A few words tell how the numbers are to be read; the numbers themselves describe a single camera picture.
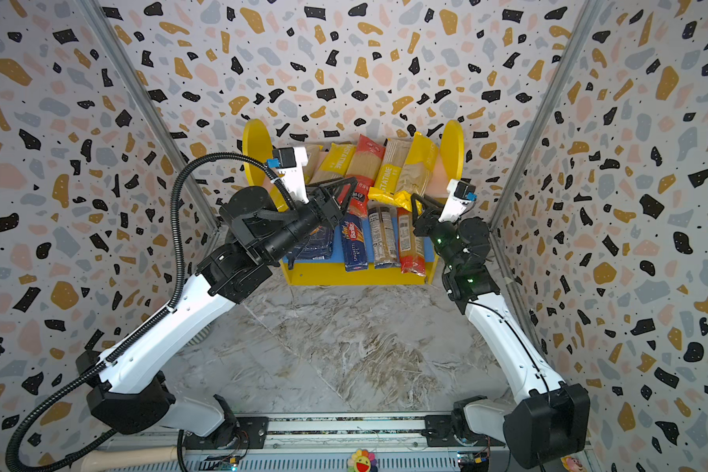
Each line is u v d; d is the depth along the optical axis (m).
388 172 0.74
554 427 0.39
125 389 0.39
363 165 0.76
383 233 0.96
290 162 0.46
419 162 0.76
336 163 0.76
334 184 0.50
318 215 0.49
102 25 0.70
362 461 0.69
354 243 0.92
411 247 0.92
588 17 0.72
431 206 0.62
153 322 0.40
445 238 0.61
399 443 0.73
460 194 0.59
